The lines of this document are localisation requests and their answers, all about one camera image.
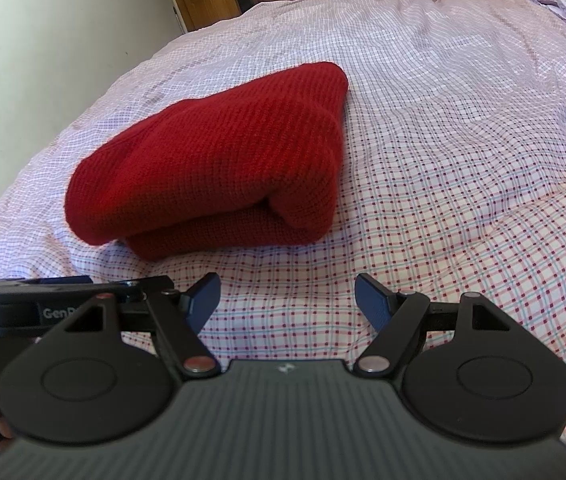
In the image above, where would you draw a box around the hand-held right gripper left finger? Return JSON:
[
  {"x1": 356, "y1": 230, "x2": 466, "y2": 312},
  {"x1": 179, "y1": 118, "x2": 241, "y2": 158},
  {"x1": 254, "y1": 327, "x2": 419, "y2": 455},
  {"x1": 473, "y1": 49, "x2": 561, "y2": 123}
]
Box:
[{"x1": 64, "y1": 272, "x2": 222, "y2": 377}]

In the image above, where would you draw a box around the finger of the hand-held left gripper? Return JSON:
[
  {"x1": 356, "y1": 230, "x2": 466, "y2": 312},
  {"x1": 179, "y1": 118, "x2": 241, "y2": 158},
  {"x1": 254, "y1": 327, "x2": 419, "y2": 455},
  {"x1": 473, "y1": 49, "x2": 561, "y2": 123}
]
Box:
[{"x1": 27, "y1": 274, "x2": 177, "y2": 298}]

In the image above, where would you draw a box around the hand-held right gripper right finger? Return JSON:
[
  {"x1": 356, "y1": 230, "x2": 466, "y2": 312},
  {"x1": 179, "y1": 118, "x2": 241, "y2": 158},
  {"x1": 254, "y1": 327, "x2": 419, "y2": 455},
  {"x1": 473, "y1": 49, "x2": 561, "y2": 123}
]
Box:
[{"x1": 355, "y1": 274, "x2": 512, "y2": 379}]

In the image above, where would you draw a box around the red knit cardigan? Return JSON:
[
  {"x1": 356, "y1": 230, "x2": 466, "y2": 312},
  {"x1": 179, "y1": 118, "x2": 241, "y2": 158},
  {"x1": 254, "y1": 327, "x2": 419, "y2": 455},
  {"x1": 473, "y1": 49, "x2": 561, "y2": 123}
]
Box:
[{"x1": 64, "y1": 61, "x2": 350, "y2": 262}]

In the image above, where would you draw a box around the person's left hand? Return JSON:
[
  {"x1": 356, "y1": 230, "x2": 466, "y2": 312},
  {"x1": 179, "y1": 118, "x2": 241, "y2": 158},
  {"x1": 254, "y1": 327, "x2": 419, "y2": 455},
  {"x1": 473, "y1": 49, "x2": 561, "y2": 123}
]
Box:
[{"x1": 0, "y1": 416, "x2": 15, "y2": 456}]

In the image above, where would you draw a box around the pink checked bed sheet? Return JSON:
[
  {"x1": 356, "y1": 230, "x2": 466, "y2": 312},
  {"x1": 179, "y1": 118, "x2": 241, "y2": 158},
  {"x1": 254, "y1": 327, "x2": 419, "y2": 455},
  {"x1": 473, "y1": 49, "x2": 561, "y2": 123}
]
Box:
[{"x1": 0, "y1": 0, "x2": 566, "y2": 476}]

